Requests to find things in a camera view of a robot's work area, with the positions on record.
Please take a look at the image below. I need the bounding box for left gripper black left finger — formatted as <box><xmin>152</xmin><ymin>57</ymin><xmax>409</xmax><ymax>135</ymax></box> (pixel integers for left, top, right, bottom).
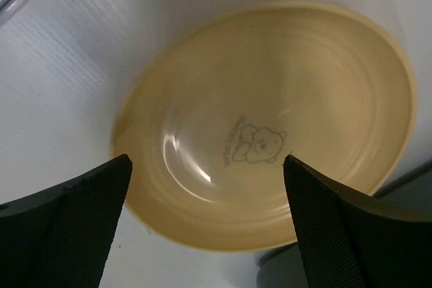
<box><xmin>1</xmin><ymin>154</ymin><xmax>132</xmax><ymax>287</ymax></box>

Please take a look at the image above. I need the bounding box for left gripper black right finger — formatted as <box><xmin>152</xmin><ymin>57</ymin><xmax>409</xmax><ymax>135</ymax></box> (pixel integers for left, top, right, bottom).
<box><xmin>283</xmin><ymin>154</ymin><xmax>431</xmax><ymax>287</ymax></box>

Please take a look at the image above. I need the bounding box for yellow bear plate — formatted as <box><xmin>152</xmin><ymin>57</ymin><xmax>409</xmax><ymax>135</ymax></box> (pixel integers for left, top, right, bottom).
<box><xmin>111</xmin><ymin>1</ymin><xmax>417</xmax><ymax>252</ymax></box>

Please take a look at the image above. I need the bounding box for grey plastic bin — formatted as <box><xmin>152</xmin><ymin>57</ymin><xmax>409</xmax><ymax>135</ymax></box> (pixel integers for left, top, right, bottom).
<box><xmin>258</xmin><ymin>163</ymin><xmax>432</xmax><ymax>268</ymax></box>

